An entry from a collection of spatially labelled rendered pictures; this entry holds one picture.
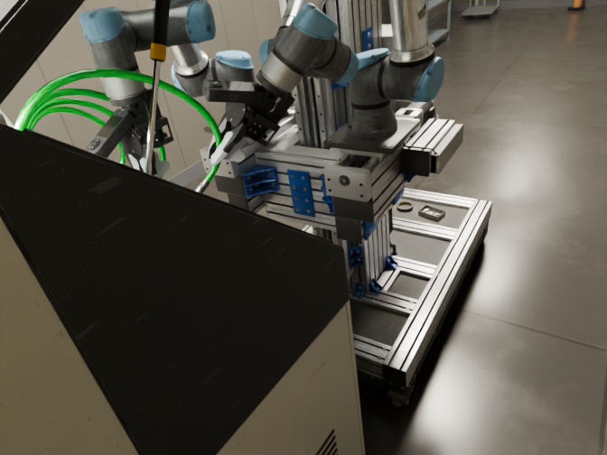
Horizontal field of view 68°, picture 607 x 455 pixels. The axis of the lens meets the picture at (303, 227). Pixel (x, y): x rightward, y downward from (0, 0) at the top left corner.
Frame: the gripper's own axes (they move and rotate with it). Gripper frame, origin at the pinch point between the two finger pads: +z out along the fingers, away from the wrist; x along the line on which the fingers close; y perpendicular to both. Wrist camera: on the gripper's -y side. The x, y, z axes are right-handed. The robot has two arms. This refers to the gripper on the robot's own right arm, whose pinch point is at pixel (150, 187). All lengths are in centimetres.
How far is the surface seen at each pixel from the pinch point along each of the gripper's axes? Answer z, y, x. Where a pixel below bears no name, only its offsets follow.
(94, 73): -26.9, -7.1, -7.7
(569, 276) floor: 115, 157, -72
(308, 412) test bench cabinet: 54, 0, -35
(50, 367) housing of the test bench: -4, -40, -35
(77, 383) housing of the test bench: 1, -38, -35
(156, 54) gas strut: -31.5, -11.5, -32.4
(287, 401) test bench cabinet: 43, -6, -35
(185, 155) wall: 93, 157, 205
